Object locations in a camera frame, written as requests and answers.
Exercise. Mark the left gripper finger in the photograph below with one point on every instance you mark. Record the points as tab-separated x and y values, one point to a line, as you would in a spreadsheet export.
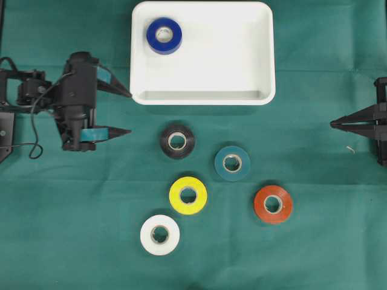
99	134
106	81

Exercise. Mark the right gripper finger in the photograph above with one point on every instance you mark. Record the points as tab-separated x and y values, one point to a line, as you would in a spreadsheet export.
362	115
365	130

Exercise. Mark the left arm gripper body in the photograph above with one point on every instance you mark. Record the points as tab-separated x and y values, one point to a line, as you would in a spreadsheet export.
75	101

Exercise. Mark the blue tape roll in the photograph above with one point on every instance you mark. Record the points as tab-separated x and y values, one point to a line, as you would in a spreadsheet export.
164	36

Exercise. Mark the black tape roll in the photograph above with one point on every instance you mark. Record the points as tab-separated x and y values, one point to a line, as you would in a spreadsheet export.
177	141

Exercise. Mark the red tape roll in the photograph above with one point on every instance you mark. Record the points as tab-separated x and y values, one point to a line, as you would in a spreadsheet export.
273	204

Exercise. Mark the white tape roll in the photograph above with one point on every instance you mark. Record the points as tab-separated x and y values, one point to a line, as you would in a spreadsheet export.
159	235

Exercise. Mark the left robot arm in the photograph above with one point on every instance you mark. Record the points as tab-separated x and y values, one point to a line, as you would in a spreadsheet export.
28	92

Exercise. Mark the yellow tape roll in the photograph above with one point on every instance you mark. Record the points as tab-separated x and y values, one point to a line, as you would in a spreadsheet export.
188	195

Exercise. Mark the white plastic case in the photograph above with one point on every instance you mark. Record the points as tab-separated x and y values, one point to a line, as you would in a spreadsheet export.
225	56

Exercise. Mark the teal tape roll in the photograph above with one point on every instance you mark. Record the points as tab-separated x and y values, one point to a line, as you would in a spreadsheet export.
232	163

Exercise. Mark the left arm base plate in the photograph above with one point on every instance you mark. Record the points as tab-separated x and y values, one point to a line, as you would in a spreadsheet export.
7	123

